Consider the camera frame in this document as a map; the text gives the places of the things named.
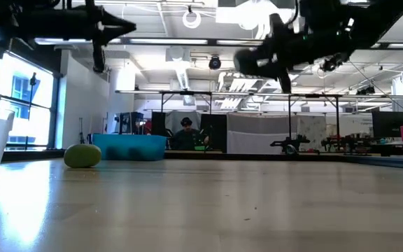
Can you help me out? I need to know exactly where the black equipment rack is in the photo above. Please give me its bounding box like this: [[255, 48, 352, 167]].
[[113, 111, 145, 136]]

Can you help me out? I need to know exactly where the black tripod stand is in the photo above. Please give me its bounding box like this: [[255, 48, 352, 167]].
[[24, 71, 38, 151]]

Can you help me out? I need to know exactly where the black computer monitor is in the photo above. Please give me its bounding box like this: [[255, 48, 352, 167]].
[[372, 111, 403, 139]]

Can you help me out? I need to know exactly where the black ceiling spotlight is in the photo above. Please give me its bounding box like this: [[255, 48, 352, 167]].
[[320, 52, 349, 73], [208, 55, 222, 71]]

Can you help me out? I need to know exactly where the black aluminium table frame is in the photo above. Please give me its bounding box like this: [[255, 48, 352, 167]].
[[1, 148, 403, 169]]

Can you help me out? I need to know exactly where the long led light bar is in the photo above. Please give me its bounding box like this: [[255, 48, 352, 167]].
[[33, 36, 403, 49]]

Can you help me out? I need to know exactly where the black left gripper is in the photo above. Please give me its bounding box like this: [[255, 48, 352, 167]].
[[0, 0, 138, 73]]

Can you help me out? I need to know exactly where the green lime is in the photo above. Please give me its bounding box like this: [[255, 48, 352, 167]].
[[63, 143, 102, 169]]

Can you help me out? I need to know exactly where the grey curtain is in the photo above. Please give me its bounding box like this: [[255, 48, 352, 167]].
[[227, 112, 299, 154]]

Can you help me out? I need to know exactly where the blue plastic basket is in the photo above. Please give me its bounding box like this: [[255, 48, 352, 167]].
[[89, 133, 168, 162]]

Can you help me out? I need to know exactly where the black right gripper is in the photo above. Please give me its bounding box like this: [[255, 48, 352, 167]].
[[234, 13, 351, 94]]

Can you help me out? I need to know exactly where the large window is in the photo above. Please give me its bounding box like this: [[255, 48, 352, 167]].
[[0, 52, 61, 150]]

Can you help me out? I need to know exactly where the black curtain partition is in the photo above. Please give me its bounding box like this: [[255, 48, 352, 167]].
[[151, 111, 167, 137], [200, 113, 227, 151]]

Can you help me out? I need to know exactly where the black gantry frame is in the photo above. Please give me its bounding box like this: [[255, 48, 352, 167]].
[[287, 92, 342, 145]]

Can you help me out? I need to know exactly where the person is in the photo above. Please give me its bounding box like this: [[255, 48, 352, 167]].
[[170, 116, 211, 151]]

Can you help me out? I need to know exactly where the white floral cloth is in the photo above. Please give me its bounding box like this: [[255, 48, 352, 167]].
[[297, 115, 327, 144]]

